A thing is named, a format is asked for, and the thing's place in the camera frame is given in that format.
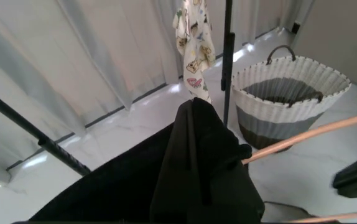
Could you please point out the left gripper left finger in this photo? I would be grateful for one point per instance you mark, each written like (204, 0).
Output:
(173, 186)

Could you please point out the black clothes rack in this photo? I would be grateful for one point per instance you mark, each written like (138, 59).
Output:
(26, 127)

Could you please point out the pink clothes hanger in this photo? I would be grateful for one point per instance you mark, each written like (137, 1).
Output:
(309, 133)

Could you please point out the white laundry basket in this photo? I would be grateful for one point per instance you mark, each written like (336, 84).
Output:
(290, 71)

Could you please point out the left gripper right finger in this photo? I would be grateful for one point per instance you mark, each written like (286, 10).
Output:
(231, 196)

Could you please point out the black garment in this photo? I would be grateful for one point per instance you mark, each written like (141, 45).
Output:
(119, 180)

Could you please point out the white curtain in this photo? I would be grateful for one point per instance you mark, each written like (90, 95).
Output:
(88, 46)

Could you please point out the cream printed garment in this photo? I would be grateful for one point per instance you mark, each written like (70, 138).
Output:
(194, 46)

